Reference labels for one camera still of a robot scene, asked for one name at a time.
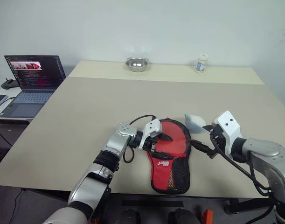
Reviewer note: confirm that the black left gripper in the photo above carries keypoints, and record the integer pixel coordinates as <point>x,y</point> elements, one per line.
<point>149,142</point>

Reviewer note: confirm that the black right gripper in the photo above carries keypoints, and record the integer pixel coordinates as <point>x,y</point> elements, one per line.
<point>219,138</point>

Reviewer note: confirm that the pale blue cloth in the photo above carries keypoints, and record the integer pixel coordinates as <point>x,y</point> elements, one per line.
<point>194,122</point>

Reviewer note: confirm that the black red paddle case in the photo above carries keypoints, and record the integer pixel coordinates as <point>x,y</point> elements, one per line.
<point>161,169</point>

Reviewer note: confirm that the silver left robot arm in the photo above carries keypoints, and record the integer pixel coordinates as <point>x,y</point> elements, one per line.
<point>119,142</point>

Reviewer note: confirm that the black bar under table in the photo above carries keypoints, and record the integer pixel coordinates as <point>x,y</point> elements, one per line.
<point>152,203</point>

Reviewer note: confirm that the dark rounded shape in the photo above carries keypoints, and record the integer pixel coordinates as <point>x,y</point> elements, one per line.
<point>130,217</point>
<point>183,217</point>

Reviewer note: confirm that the small white jar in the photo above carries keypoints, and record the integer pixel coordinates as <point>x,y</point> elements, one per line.
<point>200,64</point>

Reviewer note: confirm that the small orange object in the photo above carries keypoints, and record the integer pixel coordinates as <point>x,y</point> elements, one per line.
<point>207,217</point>

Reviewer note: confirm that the stainless steel bowl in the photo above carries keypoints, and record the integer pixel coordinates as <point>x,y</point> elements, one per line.
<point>137,66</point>

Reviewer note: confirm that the open grey laptop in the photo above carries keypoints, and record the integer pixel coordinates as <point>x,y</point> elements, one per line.
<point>32,70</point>

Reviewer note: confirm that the white side desk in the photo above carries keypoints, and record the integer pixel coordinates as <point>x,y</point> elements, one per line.
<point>5,92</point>

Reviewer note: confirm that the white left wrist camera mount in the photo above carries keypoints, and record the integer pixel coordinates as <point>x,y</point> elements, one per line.
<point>154,127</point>

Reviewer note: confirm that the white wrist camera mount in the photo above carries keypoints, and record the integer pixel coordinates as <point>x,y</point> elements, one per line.
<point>228,123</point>
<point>154,127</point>

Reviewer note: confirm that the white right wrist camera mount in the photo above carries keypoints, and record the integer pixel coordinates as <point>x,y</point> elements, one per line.
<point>228,123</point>

